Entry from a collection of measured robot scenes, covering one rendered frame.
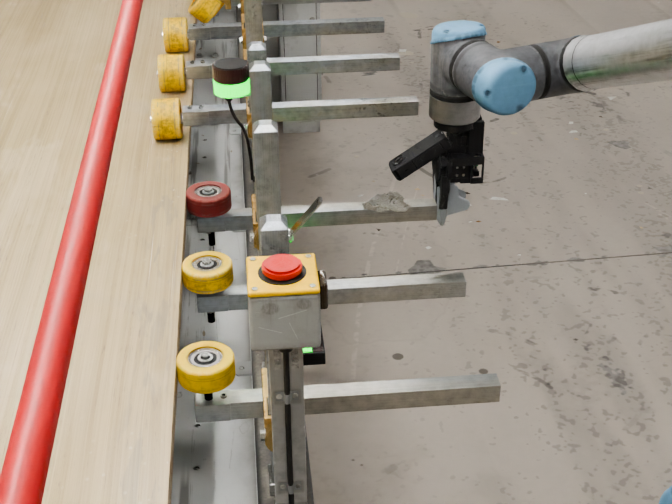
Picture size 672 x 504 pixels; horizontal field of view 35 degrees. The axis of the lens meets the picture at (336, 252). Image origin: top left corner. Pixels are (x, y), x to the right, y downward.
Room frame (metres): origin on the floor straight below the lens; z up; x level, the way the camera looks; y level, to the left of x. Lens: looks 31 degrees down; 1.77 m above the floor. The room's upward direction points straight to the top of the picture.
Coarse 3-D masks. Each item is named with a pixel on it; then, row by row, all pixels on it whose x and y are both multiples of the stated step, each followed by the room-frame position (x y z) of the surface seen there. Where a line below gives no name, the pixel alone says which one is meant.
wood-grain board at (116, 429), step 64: (0, 0) 2.83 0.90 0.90; (64, 0) 2.82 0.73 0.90; (192, 0) 2.81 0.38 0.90; (0, 64) 2.34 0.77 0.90; (64, 64) 2.33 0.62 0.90; (0, 128) 1.97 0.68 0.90; (64, 128) 1.97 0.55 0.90; (128, 128) 1.97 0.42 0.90; (0, 192) 1.69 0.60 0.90; (64, 192) 1.69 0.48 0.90; (128, 192) 1.68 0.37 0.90; (0, 256) 1.46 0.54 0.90; (128, 256) 1.46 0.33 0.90; (0, 320) 1.28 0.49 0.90; (128, 320) 1.28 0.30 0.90; (0, 384) 1.13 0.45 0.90; (128, 384) 1.13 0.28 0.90; (0, 448) 1.00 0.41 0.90; (64, 448) 1.00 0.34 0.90; (128, 448) 1.00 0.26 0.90
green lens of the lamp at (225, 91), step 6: (216, 84) 1.62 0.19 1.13; (240, 84) 1.62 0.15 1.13; (246, 84) 1.63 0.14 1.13; (216, 90) 1.62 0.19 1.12; (222, 90) 1.62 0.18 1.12; (228, 90) 1.61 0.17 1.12; (234, 90) 1.61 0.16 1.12; (240, 90) 1.62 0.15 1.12; (246, 90) 1.63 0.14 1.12; (222, 96) 1.62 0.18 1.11; (228, 96) 1.61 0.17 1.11; (234, 96) 1.61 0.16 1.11; (240, 96) 1.62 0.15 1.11
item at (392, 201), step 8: (392, 192) 1.73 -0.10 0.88; (368, 200) 1.72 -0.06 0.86; (376, 200) 1.70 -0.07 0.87; (384, 200) 1.70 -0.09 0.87; (392, 200) 1.70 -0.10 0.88; (400, 200) 1.69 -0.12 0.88; (368, 208) 1.68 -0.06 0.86; (376, 208) 1.68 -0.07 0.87; (384, 208) 1.68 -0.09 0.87; (392, 208) 1.68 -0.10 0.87; (400, 208) 1.68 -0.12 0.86
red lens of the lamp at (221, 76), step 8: (248, 64) 1.64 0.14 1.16; (216, 72) 1.62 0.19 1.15; (224, 72) 1.61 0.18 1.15; (232, 72) 1.61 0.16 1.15; (240, 72) 1.62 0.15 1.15; (248, 72) 1.64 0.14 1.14; (216, 80) 1.62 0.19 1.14; (224, 80) 1.61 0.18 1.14; (232, 80) 1.61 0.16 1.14; (240, 80) 1.62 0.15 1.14
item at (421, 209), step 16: (240, 208) 1.70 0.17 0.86; (288, 208) 1.69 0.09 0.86; (304, 208) 1.69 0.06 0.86; (320, 208) 1.69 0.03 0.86; (336, 208) 1.69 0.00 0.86; (352, 208) 1.69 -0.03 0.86; (416, 208) 1.70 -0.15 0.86; (432, 208) 1.70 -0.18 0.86; (208, 224) 1.66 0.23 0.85; (224, 224) 1.66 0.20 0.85; (240, 224) 1.67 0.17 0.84; (288, 224) 1.67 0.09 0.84; (304, 224) 1.68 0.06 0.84; (320, 224) 1.68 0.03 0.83; (336, 224) 1.68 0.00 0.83
